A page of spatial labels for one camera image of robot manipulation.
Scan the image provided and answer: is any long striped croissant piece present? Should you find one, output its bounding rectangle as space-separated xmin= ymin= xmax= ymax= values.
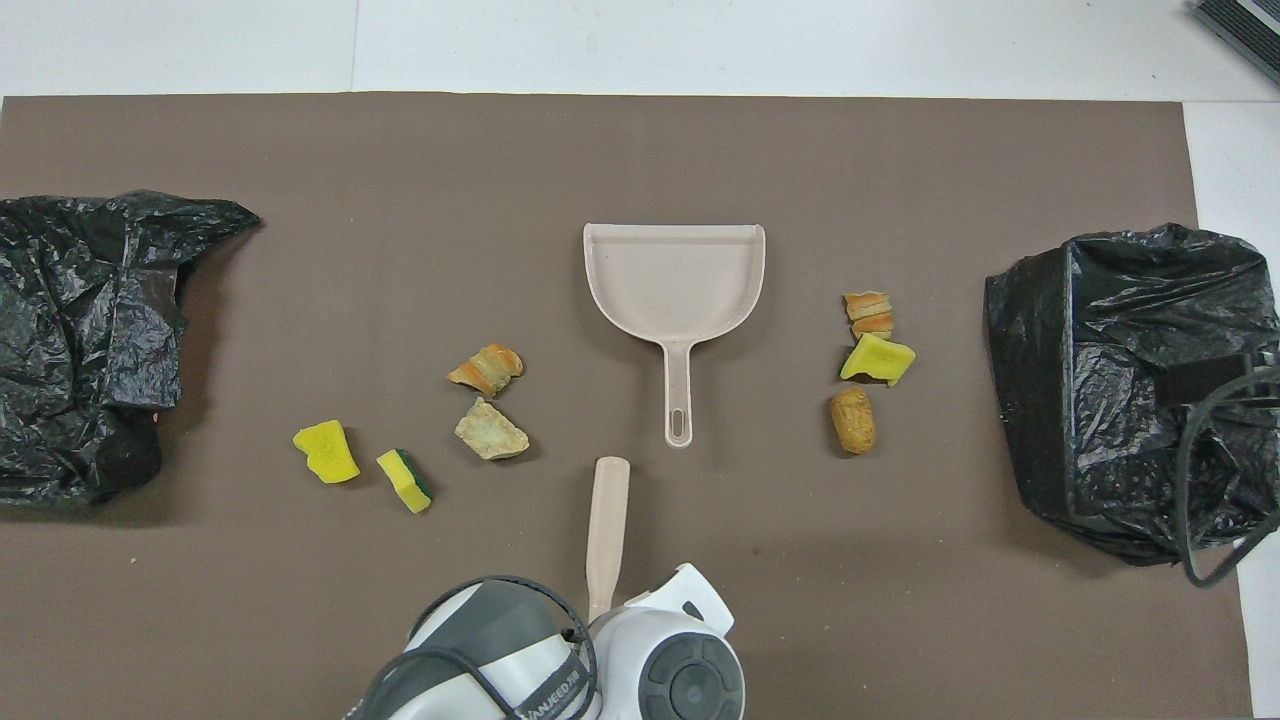
xmin=446 ymin=343 xmax=525 ymax=397

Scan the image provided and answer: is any beige plastic dustpan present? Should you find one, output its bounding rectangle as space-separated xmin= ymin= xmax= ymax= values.
xmin=583 ymin=223 xmax=767 ymax=449

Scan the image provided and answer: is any beige hand brush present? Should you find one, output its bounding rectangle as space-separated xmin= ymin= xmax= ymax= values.
xmin=585 ymin=457 xmax=631 ymax=621

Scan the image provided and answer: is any brown oval bread roll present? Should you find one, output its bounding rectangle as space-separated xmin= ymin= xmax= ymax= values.
xmin=830 ymin=388 xmax=878 ymax=456

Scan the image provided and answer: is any short striped croissant piece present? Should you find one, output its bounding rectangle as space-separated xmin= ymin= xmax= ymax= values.
xmin=843 ymin=290 xmax=896 ymax=341

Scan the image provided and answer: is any boxy black bag bin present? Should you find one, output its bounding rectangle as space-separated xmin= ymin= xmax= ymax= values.
xmin=984 ymin=223 xmax=1280 ymax=567

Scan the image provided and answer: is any yellow sponge green backing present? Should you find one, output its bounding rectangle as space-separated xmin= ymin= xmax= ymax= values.
xmin=376 ymin=448 xmax=434 ymax=515

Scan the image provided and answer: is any brown table mat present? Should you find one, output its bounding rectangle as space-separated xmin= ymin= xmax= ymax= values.
xmin=0 ymin=93 xmax=1253 ymax=720

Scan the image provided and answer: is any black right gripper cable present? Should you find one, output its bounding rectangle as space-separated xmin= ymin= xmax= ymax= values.
xmin=1173 ymin=365 xmax=1280 ymax=588

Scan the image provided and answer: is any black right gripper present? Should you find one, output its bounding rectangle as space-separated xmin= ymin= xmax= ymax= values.
xmin=1155 ymin=350 xmax=1280 ymax=406

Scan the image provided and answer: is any dark ribbed panel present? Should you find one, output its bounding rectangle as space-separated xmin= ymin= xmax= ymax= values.
xmin=1190 ymin=0 xmax=1280 ymax=86

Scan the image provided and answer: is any yellow sponge piece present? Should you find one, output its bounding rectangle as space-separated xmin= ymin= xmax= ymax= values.
xmin=838 ymin=333 xmax=917 ymax=388
xmin=292 ymin=420 xmax=361 ymax=485

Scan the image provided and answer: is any crumpled black bag bin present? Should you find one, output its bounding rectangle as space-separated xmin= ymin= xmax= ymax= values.
xmin=0 ymin=190 xmax=263 ymax=506

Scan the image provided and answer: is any pale bread chunk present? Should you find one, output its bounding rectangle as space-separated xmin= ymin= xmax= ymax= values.
xmin=454 ymin=397 xmax=531 ymax=461

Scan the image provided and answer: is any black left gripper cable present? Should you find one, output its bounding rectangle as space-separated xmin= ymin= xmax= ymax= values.
xmin=350 ymin=575 xmax=601 ymax=720

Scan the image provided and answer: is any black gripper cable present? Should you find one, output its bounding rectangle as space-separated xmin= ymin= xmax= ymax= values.
xmin=1173 ymin=365 xmax=1280 ymax=588
xmin=350 ymin=575 xmax=601 ymax=720

